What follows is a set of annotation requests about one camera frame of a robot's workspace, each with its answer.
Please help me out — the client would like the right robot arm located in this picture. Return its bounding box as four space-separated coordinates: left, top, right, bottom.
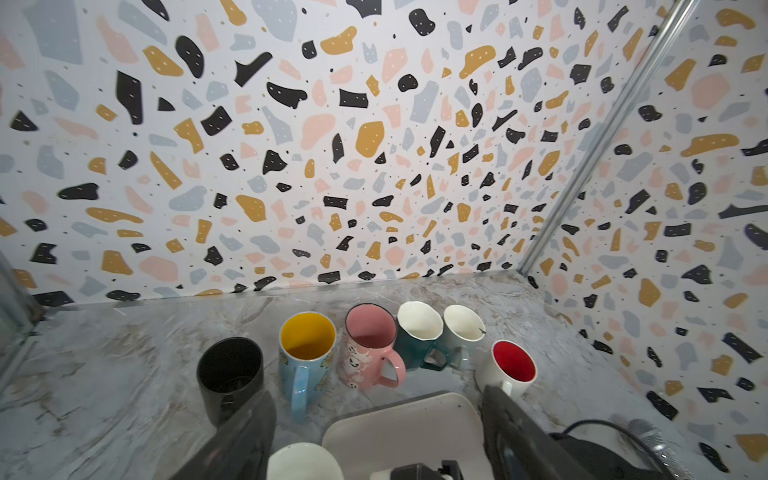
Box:
549 419 675 480

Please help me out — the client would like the pink mug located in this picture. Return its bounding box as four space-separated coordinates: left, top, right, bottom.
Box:
338 303 406 390

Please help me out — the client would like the grey mug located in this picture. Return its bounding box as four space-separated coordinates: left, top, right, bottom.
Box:
439 304 486 370

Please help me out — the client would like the light blue mug yellow inside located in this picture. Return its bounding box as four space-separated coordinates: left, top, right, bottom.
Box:
278 311 337 423

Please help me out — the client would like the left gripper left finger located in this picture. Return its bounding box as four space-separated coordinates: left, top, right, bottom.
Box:
171 391 277 480

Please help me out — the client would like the black mug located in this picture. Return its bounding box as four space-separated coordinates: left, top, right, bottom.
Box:
196 337 264 428

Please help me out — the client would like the light green mug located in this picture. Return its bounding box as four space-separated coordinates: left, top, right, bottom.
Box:
267 442 344 480

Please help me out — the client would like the dark green mug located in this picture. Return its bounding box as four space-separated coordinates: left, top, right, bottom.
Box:
394 301 451 372

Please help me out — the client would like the glitter bottle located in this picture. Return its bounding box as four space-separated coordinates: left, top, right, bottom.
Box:
627 419 694 480

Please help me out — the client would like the white mug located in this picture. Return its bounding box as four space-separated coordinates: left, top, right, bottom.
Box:
475 340 538 401

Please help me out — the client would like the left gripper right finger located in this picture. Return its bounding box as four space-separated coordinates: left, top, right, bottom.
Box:
481 385 593 479

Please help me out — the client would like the beige tray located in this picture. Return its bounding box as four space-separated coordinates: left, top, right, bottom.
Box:
322 393 493 479

